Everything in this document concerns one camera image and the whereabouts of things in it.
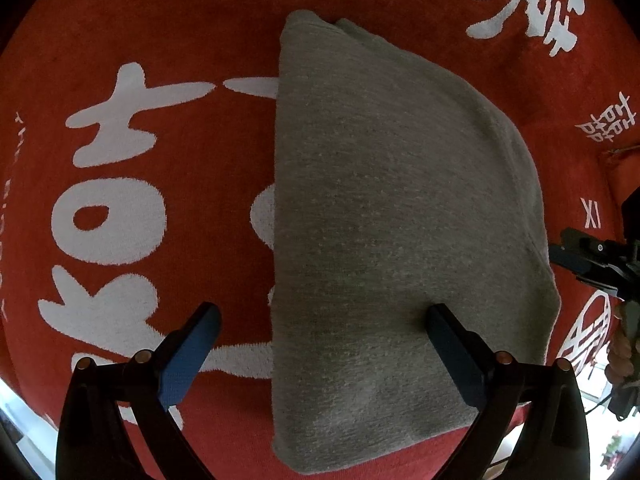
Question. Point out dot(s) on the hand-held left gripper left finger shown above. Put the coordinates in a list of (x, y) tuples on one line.
[(191, 355)]

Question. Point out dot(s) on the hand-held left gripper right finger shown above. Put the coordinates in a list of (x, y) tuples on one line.
[(457, 355)]

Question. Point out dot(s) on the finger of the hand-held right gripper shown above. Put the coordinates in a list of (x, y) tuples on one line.
[(575, 262), (585, 241)]

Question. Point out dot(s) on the grey knit garment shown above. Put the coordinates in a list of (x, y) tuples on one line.
[(390, 220)]

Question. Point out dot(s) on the person's right hand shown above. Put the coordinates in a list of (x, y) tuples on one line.
[(619, 355)]

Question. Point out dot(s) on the red printed blanket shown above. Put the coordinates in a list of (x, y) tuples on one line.
[(150, 25)]

